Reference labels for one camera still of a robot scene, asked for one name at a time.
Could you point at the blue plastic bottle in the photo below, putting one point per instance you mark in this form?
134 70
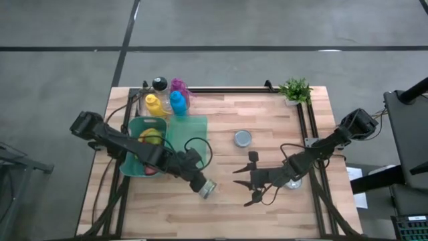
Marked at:
178 103

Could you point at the white paper sheet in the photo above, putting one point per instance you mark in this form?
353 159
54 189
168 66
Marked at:
354 174

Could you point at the grey metal stand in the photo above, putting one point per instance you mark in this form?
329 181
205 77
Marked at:
26 164

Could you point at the yellow mustard bottle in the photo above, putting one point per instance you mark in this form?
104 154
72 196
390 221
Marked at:
154 105

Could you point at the translucent teal bin lid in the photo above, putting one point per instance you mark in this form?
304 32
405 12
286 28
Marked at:
187 130

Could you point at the small green potted plant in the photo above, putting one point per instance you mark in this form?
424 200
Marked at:
296 90

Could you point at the green pear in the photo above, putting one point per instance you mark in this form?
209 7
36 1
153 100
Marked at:
151 136

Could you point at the black corner bracket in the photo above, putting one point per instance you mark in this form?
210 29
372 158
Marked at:
268 85
145 84

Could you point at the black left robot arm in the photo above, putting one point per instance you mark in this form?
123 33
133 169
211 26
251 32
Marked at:
127 144

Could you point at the clear plastic container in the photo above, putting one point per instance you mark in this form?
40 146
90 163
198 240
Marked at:
138 102

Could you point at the clear bottle black cap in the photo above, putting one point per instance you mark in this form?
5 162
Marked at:
160 83

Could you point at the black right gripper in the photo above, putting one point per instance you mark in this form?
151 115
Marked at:
271 177

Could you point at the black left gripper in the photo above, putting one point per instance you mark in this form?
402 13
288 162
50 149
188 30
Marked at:
187 167

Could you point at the black aluminium frame rails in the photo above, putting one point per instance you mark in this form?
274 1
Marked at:
113 207
319 214

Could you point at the dark maroon fruit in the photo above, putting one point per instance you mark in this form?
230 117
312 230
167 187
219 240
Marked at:
150 171

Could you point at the long black frame crossbar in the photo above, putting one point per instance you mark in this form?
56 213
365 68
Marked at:
227 89

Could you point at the silver tin can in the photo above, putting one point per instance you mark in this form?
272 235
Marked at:
208 190
242 138
296 185

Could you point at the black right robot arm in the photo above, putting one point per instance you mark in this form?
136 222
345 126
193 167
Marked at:
334 139

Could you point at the backlit keyboard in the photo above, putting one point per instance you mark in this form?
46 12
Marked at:
413 231

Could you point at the magenta plastic bottle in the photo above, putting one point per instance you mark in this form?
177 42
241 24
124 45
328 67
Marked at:
177 85

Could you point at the teal plastic bin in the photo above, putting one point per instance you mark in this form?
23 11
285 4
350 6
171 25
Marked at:
128 167

